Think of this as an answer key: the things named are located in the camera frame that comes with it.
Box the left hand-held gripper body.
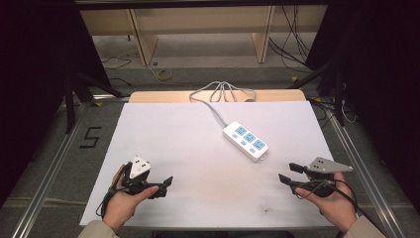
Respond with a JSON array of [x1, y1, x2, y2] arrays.
[[122, 155, 168, 199]]

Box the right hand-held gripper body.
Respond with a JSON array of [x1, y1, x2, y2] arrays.
[[303, 156, 354, 198]]

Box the person's right hand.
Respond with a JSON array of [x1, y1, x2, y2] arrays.
[[294, 172, 360, 234]]

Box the person's left hand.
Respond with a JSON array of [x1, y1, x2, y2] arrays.
[[102, 164, 160, 233]]

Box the white table sheet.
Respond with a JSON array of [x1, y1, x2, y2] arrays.
[[79, 100, 335, 229]]

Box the white power strip blue sockets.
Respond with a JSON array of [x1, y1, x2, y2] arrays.
[[222, 120, 269, 164]]

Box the wooden table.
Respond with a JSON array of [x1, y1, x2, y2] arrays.
[[128, 88, 307, 104]]

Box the black metal stand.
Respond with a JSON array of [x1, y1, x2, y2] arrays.
[[62, 70, 131, 135], [288, 56, 348, 128]]

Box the dark curtain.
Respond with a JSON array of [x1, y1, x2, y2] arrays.
[[0, 0, 112, 209], [305, 0, 420, 212]]

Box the light wooden desk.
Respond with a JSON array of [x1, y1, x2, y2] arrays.
[[78, 4, 329, 66]]

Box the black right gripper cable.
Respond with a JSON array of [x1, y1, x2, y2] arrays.
[[294, 178, 384, 232]]

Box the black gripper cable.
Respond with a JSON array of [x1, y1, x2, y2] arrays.
[[95, 184, 121, 219], [294, 178, 384, 232]]

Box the aluminium floor rail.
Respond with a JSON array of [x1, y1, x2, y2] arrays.
[[11, 93, 131, 238], [310, 97, 408, 238]]

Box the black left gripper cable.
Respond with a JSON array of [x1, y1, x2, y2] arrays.
[[95, 184, 121, 219]]

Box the grey power strip cable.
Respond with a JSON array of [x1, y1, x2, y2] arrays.
[[188, 80, 258, 129]]

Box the yellow coiled cable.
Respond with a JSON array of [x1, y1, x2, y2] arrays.
[[154, 67, 174, 83]]

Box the thin black floor cable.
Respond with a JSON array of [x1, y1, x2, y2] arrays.
[[101, 55, 133, 87]]

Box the bundle of black cables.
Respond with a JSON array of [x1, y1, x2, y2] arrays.
[[267, 5, 314, 71]]

